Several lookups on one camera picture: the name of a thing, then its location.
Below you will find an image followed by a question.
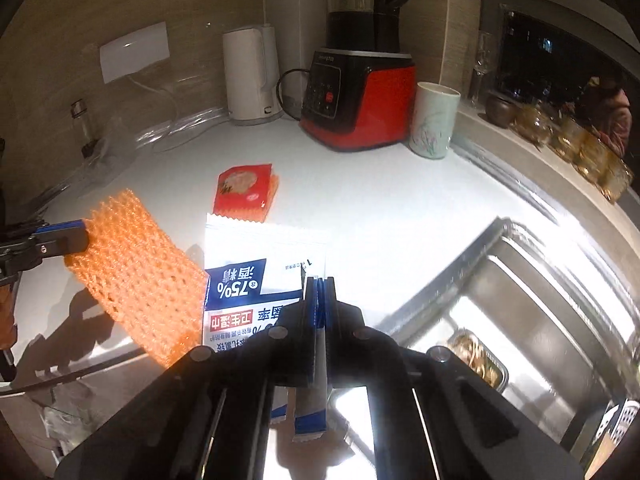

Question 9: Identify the blue white wipes packet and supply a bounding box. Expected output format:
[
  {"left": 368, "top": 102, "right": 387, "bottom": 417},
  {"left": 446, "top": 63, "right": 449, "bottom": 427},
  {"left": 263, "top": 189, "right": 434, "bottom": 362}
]
[{"left": 202, "top": 214, "right": 329, "bottom": 442}]

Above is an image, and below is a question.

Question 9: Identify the red snack packet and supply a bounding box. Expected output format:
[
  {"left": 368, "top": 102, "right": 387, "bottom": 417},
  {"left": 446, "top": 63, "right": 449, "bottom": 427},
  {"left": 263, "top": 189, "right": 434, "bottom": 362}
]
[{"left": 213, "top": 164, "right": 279, "bottom": 223}]

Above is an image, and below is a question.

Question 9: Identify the small glass spice bottle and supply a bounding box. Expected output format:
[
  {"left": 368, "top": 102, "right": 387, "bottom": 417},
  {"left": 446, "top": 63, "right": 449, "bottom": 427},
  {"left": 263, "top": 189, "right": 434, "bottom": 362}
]
[{"left": 70, "top": 99, "right": 100, "bottom": 158}]

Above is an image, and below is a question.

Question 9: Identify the food tray in sink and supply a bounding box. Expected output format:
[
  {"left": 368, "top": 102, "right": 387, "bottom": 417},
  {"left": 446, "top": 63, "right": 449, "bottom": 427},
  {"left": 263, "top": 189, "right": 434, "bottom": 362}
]
[{"left": 447, "top": 328, "right": 509, "bottom": 393}]

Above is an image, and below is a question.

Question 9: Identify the stainless steel sink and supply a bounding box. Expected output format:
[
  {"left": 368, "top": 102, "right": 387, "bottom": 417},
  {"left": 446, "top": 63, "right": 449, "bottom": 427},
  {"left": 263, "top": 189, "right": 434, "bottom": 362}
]
[{"left": 378, "top": 219, "right": 639, "bottom": 463}]

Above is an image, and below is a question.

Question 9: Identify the red black blender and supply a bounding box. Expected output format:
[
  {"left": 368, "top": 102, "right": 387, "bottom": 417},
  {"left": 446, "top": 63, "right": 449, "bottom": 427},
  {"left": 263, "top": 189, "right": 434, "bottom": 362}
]
[{"left": 299, "top": 0, "right": 416, "bottom": 152}]

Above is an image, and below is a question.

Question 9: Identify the white electric kettle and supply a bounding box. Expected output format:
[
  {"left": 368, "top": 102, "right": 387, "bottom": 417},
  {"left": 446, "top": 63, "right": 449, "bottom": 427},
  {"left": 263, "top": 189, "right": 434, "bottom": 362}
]
[{"left": 222, "top": 24, "right": 283, "bottom": 126}]

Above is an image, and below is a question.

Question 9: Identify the white floral ceramic cup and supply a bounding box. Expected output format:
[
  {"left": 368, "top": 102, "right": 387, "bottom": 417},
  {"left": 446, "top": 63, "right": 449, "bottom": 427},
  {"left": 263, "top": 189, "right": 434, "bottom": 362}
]
[{"left": 408, "top": 81, "right": 461, "bottom": 160}]

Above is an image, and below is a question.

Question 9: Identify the brown clay teapot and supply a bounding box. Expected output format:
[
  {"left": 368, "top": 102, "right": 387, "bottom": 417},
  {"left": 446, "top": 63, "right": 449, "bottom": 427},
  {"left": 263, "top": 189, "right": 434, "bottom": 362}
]
[{"left": 485, "top": 93, "right": 518, "bottom": 129}]

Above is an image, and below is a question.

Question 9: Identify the glass jar on sill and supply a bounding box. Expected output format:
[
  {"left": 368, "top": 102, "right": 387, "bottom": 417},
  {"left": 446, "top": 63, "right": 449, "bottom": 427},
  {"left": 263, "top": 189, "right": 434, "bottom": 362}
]
[{"left": 550, "top": 116, "right": 606, "bottom": 168}]

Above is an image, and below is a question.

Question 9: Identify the wine glass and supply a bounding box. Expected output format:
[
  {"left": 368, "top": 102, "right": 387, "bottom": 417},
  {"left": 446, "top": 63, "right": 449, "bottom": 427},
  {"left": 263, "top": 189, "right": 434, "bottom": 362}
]
[{"left": 469, "top": 30, "right": 498, "bottom": 108}]

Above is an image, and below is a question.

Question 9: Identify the white wall socket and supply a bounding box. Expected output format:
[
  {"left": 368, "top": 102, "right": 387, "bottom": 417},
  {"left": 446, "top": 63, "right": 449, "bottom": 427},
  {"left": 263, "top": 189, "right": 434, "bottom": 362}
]
[{"left": 99, "top": 22, "right": 170, "bottom": 84}]

